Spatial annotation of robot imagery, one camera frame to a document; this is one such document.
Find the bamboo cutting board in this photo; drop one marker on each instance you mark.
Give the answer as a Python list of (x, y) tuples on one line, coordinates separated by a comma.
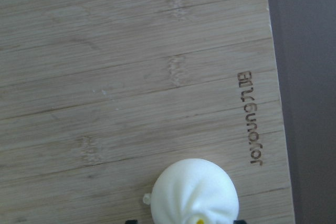
[(98, 97)]

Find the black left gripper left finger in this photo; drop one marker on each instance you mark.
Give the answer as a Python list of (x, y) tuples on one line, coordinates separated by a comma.
[(134, 221)]

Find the white steamed bun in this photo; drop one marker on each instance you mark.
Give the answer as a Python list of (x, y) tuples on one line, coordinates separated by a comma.
[(193, 191)]

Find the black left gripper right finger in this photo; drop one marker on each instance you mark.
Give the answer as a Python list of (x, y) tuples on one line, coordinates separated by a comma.
[(239, 222)]

